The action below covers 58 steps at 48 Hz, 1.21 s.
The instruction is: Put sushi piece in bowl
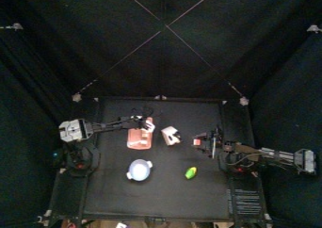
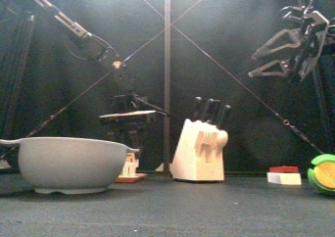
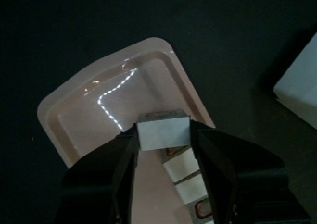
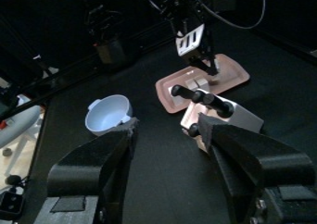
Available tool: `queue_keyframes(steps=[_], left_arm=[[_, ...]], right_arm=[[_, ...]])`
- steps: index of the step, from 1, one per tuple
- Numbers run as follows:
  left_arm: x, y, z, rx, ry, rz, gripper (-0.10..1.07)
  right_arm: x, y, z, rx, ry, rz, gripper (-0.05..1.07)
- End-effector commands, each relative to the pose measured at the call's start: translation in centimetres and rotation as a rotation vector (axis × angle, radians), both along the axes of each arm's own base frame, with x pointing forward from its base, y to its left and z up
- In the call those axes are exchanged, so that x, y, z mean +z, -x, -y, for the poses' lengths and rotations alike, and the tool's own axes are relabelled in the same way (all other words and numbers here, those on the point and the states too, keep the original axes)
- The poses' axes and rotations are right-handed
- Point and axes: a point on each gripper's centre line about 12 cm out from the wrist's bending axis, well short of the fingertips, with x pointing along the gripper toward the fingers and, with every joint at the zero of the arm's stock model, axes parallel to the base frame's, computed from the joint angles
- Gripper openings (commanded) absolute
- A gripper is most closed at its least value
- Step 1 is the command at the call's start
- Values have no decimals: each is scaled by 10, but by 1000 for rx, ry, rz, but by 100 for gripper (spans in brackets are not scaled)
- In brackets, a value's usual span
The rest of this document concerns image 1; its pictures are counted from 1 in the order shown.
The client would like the white toy sushi piece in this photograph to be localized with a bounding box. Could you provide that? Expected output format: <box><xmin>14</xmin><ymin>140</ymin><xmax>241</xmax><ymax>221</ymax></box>
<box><xmin>140</xmin><ymin>116</ymin><xmax>158</xmax><ymax>134</ymax></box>

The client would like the thin diagonal string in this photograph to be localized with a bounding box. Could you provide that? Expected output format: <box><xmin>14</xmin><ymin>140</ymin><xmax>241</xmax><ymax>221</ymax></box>
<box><xmin>76</xmin><ymin>0</ymin><xmax>225</xmax><ymax>96</ymax></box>
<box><xmin>118</xmin><ymin>0</ymin><xmax>246</xmax><ymax>98</ymax></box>

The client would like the salmon pink rectangular tray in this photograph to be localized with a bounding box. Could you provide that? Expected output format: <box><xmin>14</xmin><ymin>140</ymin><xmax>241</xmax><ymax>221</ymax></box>
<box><xmin>126</xmin><ymin>127</ymin><xmax>154</xmax><ymax>151</ymax></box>

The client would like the green toy vegetable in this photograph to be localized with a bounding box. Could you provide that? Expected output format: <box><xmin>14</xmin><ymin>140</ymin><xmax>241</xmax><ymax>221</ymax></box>
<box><xmin>183</xmin><ymin>166</ymin><xmax>199</xmax><ymax>180</ymax></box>

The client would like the pale blue bowl with handles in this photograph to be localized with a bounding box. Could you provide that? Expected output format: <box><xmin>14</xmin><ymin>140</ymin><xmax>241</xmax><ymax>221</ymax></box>
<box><xmin>126</xmin><ymin>158</ymin><xmax>155</xmax><ymax>182</ymax></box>

